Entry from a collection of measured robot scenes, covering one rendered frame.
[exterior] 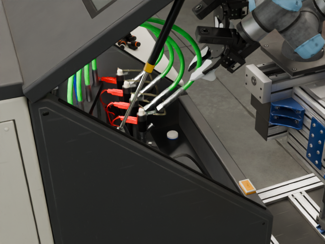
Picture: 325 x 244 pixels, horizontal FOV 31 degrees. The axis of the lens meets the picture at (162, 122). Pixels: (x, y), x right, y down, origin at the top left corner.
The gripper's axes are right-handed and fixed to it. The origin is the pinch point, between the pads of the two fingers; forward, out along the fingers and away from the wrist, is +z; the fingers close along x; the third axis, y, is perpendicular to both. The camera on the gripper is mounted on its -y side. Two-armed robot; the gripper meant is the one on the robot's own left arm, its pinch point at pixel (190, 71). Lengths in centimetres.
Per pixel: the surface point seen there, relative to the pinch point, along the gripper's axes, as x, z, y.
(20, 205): -46, 25, -37
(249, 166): 71, 70, 133
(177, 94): -3.8, 6.5, 0.3
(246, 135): 99, 71, 141
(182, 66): 6.0, 3.3, 1.1
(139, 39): 64, 36, 20
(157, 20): 0.5, -7.0, -19.4
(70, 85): -7.6, 19.0, -28.0
